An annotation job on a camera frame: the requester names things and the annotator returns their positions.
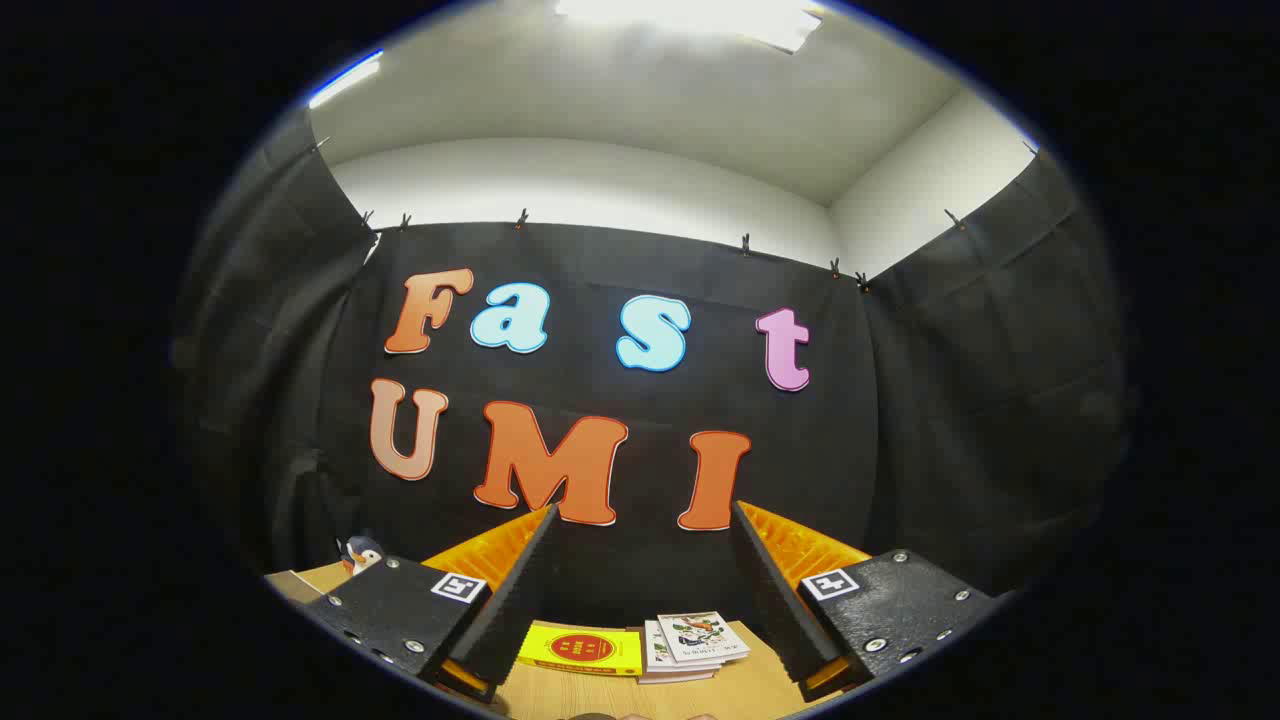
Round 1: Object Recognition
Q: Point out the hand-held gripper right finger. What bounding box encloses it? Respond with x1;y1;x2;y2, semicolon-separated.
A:
730;499;1004;703

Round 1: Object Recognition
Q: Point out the row of black cloth clips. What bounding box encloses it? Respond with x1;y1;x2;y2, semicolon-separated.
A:
310;135;1041;293

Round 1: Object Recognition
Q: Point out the black backdrop cloth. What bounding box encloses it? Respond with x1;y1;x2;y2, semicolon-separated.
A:
170;105;1136;613

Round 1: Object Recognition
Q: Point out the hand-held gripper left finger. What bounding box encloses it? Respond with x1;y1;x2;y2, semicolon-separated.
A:
298;503;561;706

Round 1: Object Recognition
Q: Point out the penguin plush toy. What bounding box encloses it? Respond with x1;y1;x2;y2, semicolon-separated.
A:
337;535;386;578

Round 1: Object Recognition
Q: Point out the yellow book with red circle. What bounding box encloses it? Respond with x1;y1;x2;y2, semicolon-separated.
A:
517;621;644;678

